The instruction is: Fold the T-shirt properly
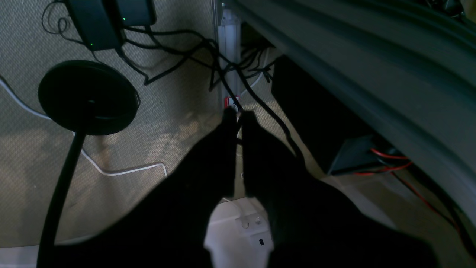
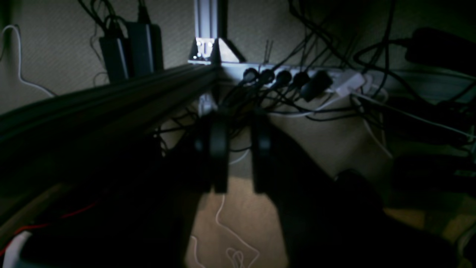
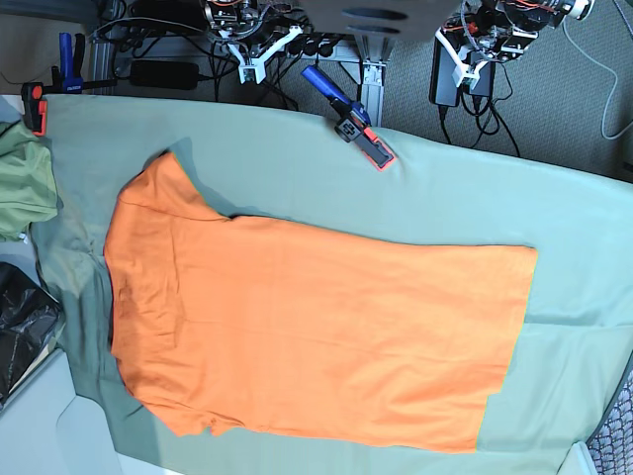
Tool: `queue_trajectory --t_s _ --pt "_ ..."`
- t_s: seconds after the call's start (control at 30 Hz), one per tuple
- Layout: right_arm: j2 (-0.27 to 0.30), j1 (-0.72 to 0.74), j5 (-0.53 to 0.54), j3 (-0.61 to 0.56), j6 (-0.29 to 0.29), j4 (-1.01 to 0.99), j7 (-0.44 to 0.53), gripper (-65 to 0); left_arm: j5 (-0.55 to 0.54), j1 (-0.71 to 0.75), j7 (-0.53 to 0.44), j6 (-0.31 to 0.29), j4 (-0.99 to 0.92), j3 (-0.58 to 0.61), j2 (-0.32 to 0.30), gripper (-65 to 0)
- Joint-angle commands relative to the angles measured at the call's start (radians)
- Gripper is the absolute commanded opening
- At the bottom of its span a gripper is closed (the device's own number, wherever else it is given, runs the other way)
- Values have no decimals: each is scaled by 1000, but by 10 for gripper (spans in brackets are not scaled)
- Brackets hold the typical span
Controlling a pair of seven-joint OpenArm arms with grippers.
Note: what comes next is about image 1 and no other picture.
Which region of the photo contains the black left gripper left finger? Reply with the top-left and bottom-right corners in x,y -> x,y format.
37,108 -> 238,268

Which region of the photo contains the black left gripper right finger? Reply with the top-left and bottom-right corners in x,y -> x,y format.
240,111 -> 439,268

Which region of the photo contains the white power strip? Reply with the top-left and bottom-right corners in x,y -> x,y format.
204,197 -> 274,268

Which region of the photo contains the black round stand base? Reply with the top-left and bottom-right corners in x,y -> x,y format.
38,60 -> 141,136

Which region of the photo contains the green table cloth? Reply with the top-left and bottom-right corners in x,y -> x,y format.
224,0 -> 476,223

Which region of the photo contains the aluminium table leg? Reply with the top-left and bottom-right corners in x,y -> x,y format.
211,0 -> 241,111

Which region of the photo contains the black power adapter brick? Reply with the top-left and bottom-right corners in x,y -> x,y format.
66,0 -> 125,51

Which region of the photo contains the white floor cable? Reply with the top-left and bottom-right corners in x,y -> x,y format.
0,76 -> 168,177

